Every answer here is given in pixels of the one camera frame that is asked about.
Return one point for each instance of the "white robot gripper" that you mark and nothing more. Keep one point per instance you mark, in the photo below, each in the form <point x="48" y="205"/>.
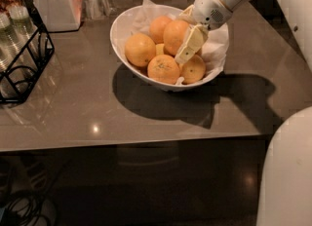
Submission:
<point x="210" y="8"/>

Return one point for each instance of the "top orange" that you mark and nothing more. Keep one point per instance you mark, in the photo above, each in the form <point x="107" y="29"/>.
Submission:
<point x="173" y="35"/>

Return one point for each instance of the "back orange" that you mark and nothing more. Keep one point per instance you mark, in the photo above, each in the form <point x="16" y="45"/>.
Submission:
<point x="157" y="28"/>

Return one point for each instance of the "small middle orange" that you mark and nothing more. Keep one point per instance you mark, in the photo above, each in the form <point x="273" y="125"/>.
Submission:
<point x="160" y="50"/>

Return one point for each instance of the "front right orange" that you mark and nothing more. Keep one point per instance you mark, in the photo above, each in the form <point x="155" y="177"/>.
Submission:
<point x="193" y="70"/>

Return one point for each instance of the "left orange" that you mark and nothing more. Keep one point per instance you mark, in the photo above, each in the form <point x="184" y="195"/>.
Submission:
<point x="140" y="49"/>

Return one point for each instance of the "white ceramic bowl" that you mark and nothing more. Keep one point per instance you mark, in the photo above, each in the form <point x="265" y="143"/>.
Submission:
<point x="120" y="31"/>

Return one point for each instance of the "white paper liner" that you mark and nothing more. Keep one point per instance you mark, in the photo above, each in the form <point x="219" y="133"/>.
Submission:
<point x="214" y="43"/>

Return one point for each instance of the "clear acrylic stand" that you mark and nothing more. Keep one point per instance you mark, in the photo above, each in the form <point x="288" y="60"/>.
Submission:
<point x="97" y="9"/>

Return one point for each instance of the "white glass storage jar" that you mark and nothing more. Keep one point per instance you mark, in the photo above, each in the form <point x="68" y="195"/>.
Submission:
<point x="60" y="15"/>

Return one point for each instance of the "clear plastic cup stack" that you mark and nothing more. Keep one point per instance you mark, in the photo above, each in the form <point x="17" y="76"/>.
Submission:
<point x="25" y="30"/>

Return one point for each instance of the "black wire rack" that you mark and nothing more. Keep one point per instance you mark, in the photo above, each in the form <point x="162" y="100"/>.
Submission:
<point x="45" y="48"/>

